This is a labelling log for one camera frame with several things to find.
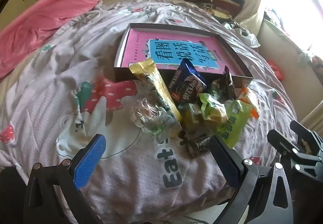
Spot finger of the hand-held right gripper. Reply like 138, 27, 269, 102
267, 129, 323, 179
290, 120, 323, 155

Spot shallow brown cardboard box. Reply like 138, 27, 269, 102
113, 23, 254, 88

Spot pink blanket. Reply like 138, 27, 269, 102
0, 0, 104, 80

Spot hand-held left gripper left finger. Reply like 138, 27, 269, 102
24, 134, 106, 224

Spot red plastic bag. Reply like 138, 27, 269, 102
267, 60, 284, 80

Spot bright green cartoon snack packet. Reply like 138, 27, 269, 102
216, 100, 253, 149

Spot dark clothes on windowsill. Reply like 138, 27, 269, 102
264, 9, 288, 35

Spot blue cookie packet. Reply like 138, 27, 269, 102
169, 59, 208, 104

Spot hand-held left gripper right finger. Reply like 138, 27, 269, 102
208, 135, 294, 224

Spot grey crumpled cloth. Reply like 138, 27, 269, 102
296, 50, 315, 65

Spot white plastic bag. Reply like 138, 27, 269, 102
237, 26, 260, 48

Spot dark seaweed snack packet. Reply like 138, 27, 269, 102
208, 67, 238, 102

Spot orange cracker packet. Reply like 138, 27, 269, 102
238, 87, 260, 118

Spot patterned brown cloth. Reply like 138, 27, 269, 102
311, 59, 323, 77

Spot brown chocolate bar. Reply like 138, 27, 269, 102
185, 136, 211, 157

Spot clear cracker packet green print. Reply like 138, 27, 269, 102
130, 98, 182, 139

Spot long yellow snack packet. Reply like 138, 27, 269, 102
129, 59, 183, 123

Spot pink and blue book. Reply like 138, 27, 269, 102
121, 30, 244, 74

